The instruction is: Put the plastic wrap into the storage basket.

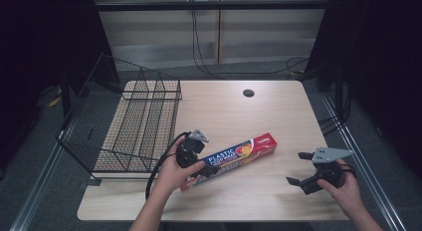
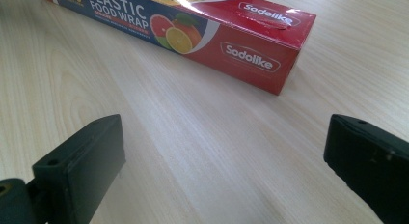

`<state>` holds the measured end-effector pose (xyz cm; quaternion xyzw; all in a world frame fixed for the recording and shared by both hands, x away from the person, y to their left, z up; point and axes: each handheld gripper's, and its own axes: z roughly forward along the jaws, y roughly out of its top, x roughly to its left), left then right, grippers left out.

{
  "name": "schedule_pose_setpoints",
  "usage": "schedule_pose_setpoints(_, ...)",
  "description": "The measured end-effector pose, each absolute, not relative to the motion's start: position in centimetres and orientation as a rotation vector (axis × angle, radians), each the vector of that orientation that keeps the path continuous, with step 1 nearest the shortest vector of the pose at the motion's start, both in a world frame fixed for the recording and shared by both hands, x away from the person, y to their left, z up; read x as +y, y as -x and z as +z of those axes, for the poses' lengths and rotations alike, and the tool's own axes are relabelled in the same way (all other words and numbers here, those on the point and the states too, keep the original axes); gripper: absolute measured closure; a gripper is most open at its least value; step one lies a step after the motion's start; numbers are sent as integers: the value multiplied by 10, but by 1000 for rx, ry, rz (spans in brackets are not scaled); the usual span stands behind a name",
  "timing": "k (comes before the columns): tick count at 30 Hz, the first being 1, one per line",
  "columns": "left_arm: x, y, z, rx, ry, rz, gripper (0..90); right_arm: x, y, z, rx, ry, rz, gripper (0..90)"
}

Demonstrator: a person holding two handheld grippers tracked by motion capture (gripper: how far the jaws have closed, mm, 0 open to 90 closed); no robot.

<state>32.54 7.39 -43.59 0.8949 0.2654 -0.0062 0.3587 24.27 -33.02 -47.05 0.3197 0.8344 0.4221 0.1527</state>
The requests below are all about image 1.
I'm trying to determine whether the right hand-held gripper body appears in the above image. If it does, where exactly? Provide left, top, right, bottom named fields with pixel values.
left=302, top=146, right=354, bottom=196

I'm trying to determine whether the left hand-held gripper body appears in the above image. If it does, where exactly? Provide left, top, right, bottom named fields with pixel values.
left=174, top=128, right=210, bottom=169

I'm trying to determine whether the blue red plastic wrap box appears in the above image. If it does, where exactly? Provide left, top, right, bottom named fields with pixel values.
left=179, top=131, right=279, bottom=192

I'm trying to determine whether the person's left hand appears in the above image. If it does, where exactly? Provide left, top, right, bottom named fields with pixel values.
left=150, top=136, right=207, bottom=201

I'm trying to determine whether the person's right hand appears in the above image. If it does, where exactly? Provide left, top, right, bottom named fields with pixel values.
left=316, top=158, right=363, bottom=220

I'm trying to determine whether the black metal stand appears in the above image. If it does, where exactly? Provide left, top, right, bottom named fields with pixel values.
left=333, top=63, right=346, bottom=125
left=60, top=70, right=74, bottom=120

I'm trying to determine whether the black curtain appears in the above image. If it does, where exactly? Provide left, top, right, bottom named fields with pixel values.
left=298, top=0, right=422, bottom=179
left=0, top=0, right=120, bottom=179

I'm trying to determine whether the black horizontal metal bar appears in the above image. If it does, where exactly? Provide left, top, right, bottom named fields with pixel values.
left=95, top=1, right=329, bottom=12

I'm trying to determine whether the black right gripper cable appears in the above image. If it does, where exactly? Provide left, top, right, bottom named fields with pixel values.
left=340, top=162, right=357, bottom=179

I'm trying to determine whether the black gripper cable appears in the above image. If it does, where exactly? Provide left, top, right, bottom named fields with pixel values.
left=144, top=131, right=192, bottom=201
left=340, top=162, right=357, bottom=179

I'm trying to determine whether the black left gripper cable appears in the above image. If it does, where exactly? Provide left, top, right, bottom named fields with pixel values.
left=144, top=131, right=192, bottom=201

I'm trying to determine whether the silver floor rail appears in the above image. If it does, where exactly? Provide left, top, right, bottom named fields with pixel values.
left=9, top=137, right=66, bottom=231
left=320, top=91, right=407, bottom=231

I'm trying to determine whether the black floor cable bundle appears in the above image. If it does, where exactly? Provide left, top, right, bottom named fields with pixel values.
left=317, top=88, right=353, bottom=136

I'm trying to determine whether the black wire mesh basket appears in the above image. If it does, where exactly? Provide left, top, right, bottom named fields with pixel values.
left=55, top=52, right=183, bottom=181

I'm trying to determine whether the black hanging wall cable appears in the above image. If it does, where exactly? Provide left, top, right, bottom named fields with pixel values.
left=190, top=9, right=312, bottom=80

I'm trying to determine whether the yellow floor cable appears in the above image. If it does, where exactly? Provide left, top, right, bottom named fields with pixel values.
left=48, top=95, right=64, bottom=109

